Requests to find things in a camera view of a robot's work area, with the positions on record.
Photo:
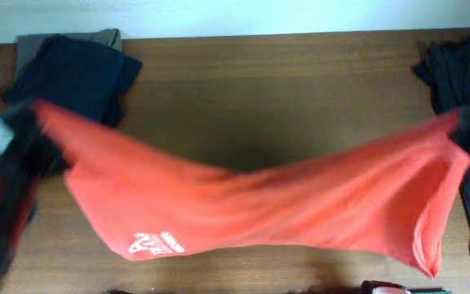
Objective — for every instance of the red soccer t-shirt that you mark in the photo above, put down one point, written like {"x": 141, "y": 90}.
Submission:
{"x": 391, "y": 196}

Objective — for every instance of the grey garment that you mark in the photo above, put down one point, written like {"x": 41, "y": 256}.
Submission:
{"x": 28, "y": 45}

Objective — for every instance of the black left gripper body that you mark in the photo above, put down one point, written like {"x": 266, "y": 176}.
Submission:
{"x": 41, "y": 152}

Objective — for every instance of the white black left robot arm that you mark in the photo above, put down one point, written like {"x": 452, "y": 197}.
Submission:
{"x": 18, "y": 184}

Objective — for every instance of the navy garment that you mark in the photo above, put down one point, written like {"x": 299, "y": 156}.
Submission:
{"x": 82, "y": 76}

